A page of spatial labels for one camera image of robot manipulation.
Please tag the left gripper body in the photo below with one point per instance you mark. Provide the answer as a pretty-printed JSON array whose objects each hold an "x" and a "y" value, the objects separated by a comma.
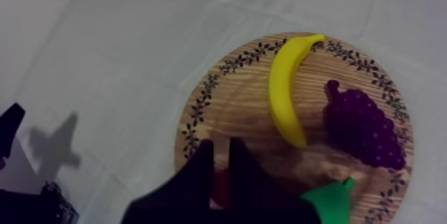
[{"x": 8, "y": 127}]

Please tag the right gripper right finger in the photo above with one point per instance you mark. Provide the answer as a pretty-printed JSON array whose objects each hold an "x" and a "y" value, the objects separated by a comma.
[{"x": 255, "y": 190}]

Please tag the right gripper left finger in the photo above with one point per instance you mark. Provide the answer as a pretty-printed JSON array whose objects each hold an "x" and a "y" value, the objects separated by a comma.
[{"x": 188, "y": 190}]

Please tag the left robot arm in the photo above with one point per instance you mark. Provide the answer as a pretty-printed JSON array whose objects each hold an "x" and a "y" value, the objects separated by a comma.
[{"x": 31, "y": 208}]

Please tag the round wooden board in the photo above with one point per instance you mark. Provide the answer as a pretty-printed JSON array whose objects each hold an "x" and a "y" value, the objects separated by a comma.
[{"x": 244, "y": 110}]

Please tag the yellow toy banana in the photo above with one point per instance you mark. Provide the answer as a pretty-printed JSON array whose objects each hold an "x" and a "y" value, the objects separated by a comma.
[{"x": 283, "y": 89}]

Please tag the green toy pear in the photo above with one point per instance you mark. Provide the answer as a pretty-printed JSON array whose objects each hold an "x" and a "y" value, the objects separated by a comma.
[{"x": 331, "y": 202}]

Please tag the purple toy grapes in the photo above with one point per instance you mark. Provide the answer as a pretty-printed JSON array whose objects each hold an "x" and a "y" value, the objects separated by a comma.
[{"x": 363, "y": 127}]

